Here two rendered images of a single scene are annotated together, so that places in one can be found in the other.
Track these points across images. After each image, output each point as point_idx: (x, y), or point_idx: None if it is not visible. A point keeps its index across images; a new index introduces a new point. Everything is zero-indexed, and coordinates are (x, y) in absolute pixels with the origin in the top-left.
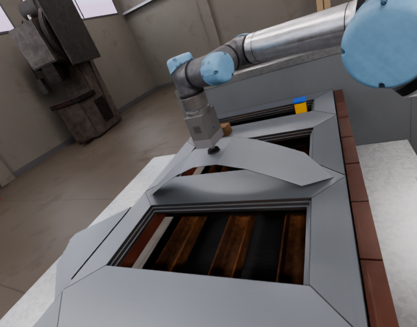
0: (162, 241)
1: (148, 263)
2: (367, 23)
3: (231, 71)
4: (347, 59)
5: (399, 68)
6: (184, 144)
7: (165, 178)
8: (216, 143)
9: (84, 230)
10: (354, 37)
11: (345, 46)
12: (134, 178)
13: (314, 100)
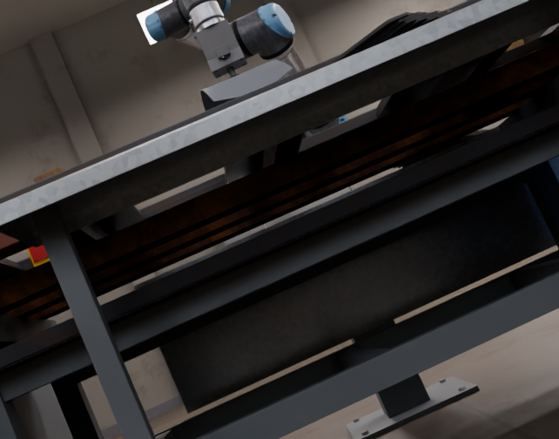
0: (333, 212)
1: (393, 184)
2: (277, 7)
3: None
4: (279, 17)
5: (291, 27)
6: (65, 170)
7: (253, 80)
8: (237, 68)
9: (372, 31)
10: (277, 10)
11: (276, 12)
12: (131, 149)
13: (23, 260)
